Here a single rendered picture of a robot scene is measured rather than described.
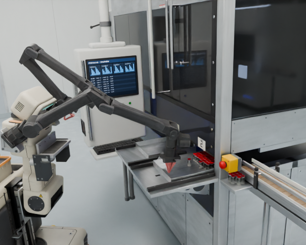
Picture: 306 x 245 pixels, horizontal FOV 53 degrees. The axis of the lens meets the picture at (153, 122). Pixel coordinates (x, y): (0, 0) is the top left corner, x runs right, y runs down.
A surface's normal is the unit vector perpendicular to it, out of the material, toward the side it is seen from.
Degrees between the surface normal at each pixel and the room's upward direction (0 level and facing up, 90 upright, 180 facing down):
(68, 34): 90
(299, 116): 90
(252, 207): 90
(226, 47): 90
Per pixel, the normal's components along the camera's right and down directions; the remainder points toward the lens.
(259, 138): 0.37, 0.26
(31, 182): -0.14, 0.30
